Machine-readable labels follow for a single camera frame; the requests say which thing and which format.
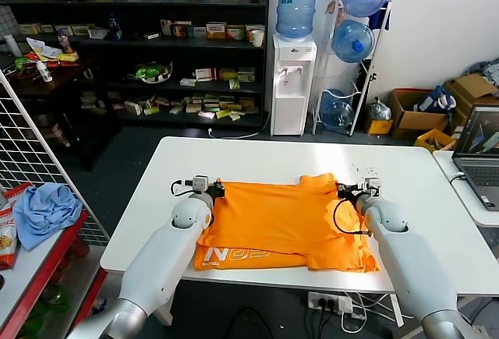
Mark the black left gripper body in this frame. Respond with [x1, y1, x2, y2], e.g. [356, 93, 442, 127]
[207, 182, 227, 203]

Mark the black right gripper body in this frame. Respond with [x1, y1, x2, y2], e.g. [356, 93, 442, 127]
[344, 184, 364, 201]

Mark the orange t-shirt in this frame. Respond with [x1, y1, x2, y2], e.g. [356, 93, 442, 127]
[193, 172, 382, 274]

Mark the blue plaid clothes pile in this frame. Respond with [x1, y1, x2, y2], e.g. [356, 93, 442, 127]
[465, 57, 499, 86]

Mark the large white table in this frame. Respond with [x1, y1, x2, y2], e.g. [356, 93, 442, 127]
[100, 136, 499, 328]

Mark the small yellow box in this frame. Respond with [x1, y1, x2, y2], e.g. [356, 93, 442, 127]
[366, 118, 395, 136]

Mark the clear plastic bag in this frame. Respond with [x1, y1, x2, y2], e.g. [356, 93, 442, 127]
[368, 97, 393, 121]

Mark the yellow plastic bin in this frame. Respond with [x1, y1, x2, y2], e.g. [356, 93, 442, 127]
[414, 128, 457, 152]

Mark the white water dispenser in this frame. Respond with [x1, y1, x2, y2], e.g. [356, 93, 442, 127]
[271, 33, 317, 136]

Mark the open brown cardboard box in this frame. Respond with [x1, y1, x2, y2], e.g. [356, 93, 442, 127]
[388, 88, 450, 139]

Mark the small white side table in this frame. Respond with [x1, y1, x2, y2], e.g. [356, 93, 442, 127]
[433, 150, 499, 229]

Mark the white power strip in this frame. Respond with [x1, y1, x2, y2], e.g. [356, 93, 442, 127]
[307, 291, 354, 315]

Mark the white red medicine box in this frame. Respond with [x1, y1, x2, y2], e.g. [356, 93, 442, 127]
[193, 67, 217, 82]

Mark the blue white bag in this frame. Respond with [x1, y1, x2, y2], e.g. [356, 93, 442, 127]
[415, 85, 457, 113]

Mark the grey open laptop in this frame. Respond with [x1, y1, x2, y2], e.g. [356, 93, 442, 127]
[452, 104, 499, 212]

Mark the bowl with green bag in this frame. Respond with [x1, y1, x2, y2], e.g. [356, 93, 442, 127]
[128, 60, 175, 84]

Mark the black shelf unit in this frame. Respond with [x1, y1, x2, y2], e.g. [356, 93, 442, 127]
[0, 0, 272, 129]

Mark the closed brown cardboard box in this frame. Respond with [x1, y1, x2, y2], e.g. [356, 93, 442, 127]
[444, 73, 499, 129]

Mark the orange medicine box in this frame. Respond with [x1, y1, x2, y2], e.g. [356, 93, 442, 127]
[205, 22, 227, 40]

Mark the light blue crumpled garment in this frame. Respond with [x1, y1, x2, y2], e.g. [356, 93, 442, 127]
[13, 182, 83, 252]

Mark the red-edged shelf cart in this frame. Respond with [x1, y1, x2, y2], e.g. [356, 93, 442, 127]
[0, 182, 137, 339]

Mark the white metal jug rack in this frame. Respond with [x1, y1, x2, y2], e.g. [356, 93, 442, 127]
[311, 0, 394, 137]

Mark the upright blue water jug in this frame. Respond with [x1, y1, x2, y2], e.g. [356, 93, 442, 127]
[276, 0, 320, 41]

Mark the dark wooden table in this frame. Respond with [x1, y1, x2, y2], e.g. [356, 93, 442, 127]
[0, 51, 122, 171]

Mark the dark blue bottle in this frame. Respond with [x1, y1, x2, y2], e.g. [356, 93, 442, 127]
[107, 12, 123, 41]

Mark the green plastic bottle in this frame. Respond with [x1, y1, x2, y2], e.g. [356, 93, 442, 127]
[38, 284, 73, 315]

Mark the red white snack packet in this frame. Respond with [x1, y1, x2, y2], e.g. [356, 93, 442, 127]
[2, 182, 35, 202]

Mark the small white bottle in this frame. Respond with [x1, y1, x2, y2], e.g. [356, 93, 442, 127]
[36, 60, 54, 83]

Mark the pink drink bottle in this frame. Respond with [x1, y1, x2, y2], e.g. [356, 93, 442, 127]
[57, 28, 75, 54]

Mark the pile of yellow papers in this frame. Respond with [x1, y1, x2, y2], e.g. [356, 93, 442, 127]
[26, 37, 80, 62]

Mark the orange snack bag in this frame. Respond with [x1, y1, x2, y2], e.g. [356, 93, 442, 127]
[0, 207, 19, 270]

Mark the green snack bag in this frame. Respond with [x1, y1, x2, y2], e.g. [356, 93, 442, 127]
[13, 52, 39, 72]

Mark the white cylinder roll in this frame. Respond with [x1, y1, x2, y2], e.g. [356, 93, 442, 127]
[3, 34, 23, 58]

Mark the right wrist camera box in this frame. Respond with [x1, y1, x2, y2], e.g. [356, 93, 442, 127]
[362, 177, 382, 198]

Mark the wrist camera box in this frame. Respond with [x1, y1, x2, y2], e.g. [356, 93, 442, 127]
[362, 177, 382, 198]
[185, 175, 210, 194]

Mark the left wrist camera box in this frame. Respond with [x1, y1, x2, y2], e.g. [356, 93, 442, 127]
[185, 175, 210, 194]

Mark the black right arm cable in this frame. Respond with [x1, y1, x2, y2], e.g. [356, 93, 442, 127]
[333, 198, 371, 235]

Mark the white floor cable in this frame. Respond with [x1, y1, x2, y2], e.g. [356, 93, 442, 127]
[208, 111, 272, 139]

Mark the white cable under table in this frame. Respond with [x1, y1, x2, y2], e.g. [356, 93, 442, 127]
[341, 294, 391, 334]

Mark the white wire grid panel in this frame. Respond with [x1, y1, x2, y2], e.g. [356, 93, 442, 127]
[0, 66, 111, 245]

